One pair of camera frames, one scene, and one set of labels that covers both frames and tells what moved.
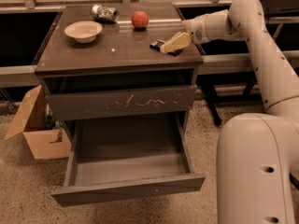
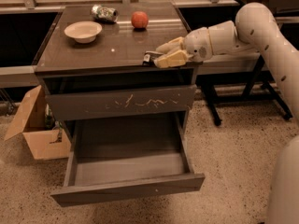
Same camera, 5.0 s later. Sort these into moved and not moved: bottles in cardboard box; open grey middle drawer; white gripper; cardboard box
Moved: white gripper
Not moved: bottles in cardboard box; cardboard box; open grey middle drawer
